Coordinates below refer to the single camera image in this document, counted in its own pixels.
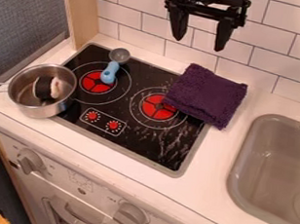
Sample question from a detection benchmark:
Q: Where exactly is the purple cloth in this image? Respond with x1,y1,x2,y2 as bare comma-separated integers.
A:
159,60,252,133

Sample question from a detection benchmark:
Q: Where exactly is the silver pot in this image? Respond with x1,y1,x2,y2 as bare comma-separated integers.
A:
0,59,81,123

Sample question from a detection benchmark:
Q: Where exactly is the toy stove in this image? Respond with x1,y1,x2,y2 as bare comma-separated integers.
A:
47,39,218,181

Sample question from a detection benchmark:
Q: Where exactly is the toy sink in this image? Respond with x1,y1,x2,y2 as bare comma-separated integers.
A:
223,111,300,224

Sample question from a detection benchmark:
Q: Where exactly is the black and white toy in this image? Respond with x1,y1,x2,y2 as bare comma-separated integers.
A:
31,74,65,102

